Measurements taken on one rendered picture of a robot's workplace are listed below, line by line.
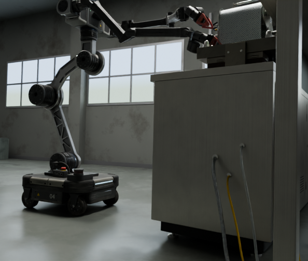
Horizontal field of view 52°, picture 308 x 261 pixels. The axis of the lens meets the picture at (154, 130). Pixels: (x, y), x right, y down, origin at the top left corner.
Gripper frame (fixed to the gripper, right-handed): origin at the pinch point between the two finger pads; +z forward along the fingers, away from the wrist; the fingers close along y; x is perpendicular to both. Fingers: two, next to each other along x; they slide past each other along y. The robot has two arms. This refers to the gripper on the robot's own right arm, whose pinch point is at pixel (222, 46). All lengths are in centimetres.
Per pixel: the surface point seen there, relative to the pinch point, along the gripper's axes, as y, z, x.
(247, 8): -0.4, 3.0, 23.8
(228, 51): 22.0, 15.2, -2.2
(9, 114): -265, -548, -317
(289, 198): 78, 77, -35
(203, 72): 26.1, 9.9, -16.9
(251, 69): 26.2, 31.6, -5.9
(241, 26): 0.3, 5.0, 13.8
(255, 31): 0.3, 13.8, 14.0
